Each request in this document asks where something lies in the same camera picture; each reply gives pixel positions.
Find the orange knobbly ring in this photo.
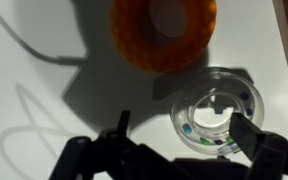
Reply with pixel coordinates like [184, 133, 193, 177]
[109, 0, 217, 74]

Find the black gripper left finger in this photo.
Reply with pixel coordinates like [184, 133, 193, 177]
[48, 109, 198, 180]

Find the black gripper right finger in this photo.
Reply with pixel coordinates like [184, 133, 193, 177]
[229, 112, 288, 180]

